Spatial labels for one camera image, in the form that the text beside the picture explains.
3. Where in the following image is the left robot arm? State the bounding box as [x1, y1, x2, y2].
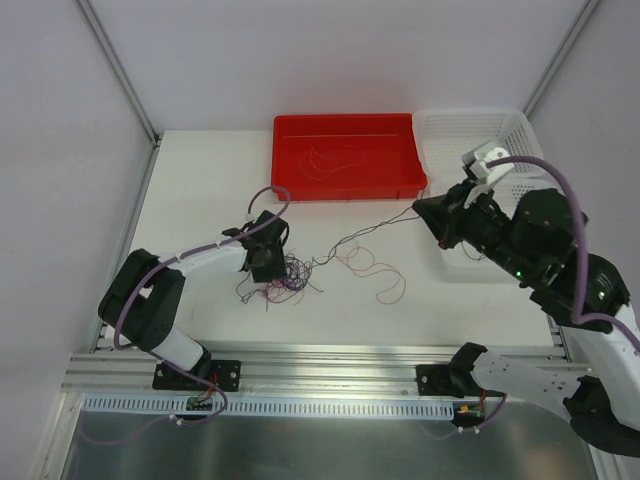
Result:
[98, 210, 289, 389]

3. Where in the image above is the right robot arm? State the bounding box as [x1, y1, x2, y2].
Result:
[412, 182, 639, 458]

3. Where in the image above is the near white perforated basket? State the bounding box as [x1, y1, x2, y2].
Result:
[434, 175, 584, 284]

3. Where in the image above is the white perforated basket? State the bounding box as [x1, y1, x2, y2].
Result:
[434, 175, 584, 284]
[412, 108, 543, 182]

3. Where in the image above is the far white perforated basket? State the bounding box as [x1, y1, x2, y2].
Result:
[412, 108, 543, 182]

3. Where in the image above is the red plastic tray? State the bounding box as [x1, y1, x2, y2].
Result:
[271, 113, 428, 202]

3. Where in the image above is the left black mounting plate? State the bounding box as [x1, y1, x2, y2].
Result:
[152, 360, 242, 392]

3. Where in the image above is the black mounting plate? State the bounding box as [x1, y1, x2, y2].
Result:
[152, 360, 242, 392]
[415, 364, 503, 399]

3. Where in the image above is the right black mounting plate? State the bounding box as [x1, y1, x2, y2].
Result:
[415, 364, 503, 399]

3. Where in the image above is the white wire in tray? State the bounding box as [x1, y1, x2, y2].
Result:
[297, 144, 367, 182]

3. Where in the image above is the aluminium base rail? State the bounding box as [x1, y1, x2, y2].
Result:
[62, 344, 601, 404]

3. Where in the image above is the white slotted cable duct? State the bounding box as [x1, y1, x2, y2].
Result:
[82, 394, 454, 421]

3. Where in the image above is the right aluminium frame post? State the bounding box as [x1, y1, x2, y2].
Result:
[522, 0, 606, 119]

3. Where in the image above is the aluminium frame post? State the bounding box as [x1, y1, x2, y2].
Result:
[522, 0, 606, 119]
[73, 0, 160, 146]

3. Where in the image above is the left aluminium frame post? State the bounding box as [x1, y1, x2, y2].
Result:
[73, 0, 160, 146]

